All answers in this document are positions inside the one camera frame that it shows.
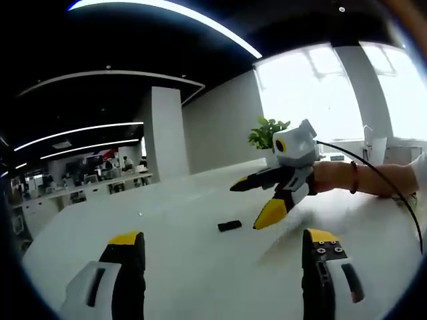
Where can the ceiling light strip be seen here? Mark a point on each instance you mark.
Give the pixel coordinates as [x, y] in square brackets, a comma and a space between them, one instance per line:
[126, 140]
[240, 40]
[133, 123]

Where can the person's right hand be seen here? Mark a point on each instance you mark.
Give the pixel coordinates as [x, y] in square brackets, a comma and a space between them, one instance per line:
[333, 178]

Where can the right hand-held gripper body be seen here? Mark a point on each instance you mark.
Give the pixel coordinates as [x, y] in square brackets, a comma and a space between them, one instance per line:
[297, 150]

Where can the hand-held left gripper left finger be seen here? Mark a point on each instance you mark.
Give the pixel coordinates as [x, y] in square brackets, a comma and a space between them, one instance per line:
[128, 266]

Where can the ceiling air vent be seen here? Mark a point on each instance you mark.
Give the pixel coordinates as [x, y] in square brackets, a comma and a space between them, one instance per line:
[62, 145]

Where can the black plastic buckle socket part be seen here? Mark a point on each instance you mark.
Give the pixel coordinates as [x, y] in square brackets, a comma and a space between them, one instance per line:
[225, 227]

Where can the white square pillar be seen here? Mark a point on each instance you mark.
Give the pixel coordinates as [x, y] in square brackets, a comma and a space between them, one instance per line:
[170, 133]

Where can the white gooseneck faucet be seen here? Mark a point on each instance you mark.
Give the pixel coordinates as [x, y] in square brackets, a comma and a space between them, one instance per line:
[368, 140]

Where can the red wall sign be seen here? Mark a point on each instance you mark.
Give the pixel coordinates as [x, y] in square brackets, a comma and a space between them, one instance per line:
[108, 153]

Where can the bright window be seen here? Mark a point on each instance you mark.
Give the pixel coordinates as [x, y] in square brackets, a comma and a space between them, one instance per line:
[307, 96]
[403, 93]

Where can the long white office desks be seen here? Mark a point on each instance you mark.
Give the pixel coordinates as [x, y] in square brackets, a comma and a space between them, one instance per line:
[93, 190]

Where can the potted green plant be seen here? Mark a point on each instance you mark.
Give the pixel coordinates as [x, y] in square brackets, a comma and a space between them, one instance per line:
[267, 133]

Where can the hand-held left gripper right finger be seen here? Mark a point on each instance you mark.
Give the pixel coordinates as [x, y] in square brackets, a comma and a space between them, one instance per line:
[313, 273]

